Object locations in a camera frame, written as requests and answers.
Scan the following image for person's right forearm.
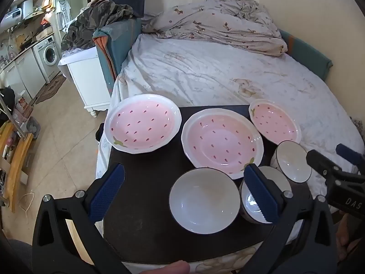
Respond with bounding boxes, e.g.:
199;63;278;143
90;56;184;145
336;214;365;261

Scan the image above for small pink strawberry plate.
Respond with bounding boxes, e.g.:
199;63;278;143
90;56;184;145
249;99;302;145

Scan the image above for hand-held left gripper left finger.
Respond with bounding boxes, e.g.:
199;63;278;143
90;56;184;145
32;162;134;274

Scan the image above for white washing machine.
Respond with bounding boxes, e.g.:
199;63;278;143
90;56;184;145
32;36;61;82

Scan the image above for large white bowl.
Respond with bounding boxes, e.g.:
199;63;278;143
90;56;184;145
169;167;241;234

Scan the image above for black clothing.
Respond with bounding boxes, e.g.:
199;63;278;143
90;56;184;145
0;87;15;120

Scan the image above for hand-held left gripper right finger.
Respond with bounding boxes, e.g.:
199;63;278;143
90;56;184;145
243;164;338;274

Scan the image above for white kitchen cabinets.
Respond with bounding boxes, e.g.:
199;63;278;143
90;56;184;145
0;50;46;100

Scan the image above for black mat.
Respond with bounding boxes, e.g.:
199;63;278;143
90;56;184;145
103;105;314;263

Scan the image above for small white bowl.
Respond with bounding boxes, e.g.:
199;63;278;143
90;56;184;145
239;166;293;224
270;140;313;184

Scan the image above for white water heater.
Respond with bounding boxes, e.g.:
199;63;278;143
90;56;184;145
20;0;34;19

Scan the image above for camouflage clothing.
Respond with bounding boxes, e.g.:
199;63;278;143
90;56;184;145
61;0;134;52

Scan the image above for white hanging shirt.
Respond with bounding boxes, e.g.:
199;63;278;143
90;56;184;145
55;0;72;25

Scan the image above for printed quilt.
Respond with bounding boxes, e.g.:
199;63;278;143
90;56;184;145
142;0;288;57

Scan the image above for brown rug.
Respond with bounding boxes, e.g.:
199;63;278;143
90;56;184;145
35;73;67;105

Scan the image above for person's dark trousers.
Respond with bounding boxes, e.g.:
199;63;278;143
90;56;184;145
0;238;33;274

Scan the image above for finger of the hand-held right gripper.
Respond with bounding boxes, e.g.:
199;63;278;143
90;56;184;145
306;149;365;189
336;143;365;174

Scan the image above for bed with printed sheet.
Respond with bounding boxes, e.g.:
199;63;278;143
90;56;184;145
95;33;365;274

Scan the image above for wooden shelf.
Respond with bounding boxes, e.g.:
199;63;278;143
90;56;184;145
0;118;35;213

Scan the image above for white bedside cabinet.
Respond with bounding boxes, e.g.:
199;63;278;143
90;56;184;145
58;46;112;117

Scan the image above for person's left hand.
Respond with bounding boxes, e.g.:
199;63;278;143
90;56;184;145
134;260;190;274

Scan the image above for teal folded blanket stack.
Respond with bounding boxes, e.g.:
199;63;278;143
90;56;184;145
93;18;334;97

